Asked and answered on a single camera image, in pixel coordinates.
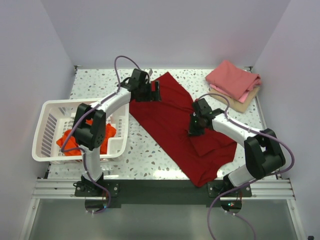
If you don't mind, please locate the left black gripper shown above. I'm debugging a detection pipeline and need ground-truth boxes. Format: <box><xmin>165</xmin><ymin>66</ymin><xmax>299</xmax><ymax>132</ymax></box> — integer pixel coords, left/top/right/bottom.
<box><xmin>135</xmin><ymin>80</ymin><xmax>162</xmax><ymax>102</ymax></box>

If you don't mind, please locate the dark red t-shirt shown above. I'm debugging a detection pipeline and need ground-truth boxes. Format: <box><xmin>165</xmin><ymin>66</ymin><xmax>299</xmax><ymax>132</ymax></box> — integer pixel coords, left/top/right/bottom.
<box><xmin>129</xmin><ymin>72</ymin><xmax>237</xmax><ymax>187</ymax></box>

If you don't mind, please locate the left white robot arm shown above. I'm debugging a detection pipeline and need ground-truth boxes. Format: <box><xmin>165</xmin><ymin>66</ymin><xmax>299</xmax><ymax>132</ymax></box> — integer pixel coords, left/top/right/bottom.
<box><xmin>71</xmin><ymin>68</ymin><xmax>162</xmax><ymax>198</ymax></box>

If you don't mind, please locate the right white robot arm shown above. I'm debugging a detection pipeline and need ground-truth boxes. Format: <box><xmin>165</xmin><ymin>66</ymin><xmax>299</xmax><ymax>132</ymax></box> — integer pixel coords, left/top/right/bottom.
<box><xmin>188</xmin><ymin>98</ymin><xmax>286</xmax><ymax>197</ymax></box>

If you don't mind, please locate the folded pink t-shirt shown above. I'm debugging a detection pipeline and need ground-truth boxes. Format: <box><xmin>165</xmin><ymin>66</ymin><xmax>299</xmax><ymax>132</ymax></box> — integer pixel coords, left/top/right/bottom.
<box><xmin>205</xmin><ymin>60</ymin><xmax>262</xmax><ymax>103</ymax></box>

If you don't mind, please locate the orange t-shirt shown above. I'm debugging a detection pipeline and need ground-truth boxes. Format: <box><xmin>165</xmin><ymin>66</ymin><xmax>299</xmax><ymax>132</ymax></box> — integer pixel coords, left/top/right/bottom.
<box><xmin>56</xmin><ymin>123</ymin><xmax>117</xmax><ymax>156</ymax></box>

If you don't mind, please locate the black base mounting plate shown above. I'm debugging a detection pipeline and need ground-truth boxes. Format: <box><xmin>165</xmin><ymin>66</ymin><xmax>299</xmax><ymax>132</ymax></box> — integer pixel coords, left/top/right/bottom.
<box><xmin>74</xmin><ymin>178</ymin><xmax>252</xmax><ymax>210</ymax></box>

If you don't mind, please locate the white plastic laundry basket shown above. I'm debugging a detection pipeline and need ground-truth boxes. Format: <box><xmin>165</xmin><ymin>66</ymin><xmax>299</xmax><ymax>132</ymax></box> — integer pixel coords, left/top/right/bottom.
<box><xmin>31</xmin><ymin>98</ymin><xmax>129</xmax><ymax>164</ymax></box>

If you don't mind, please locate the aluminium extrusion rail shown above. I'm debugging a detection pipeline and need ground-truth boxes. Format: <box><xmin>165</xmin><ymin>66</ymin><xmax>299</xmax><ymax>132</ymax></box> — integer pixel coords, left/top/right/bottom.
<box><xmin>32</xmin><ymin>178</ymin><xmax>295</xmax><ymax>200</ymax></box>

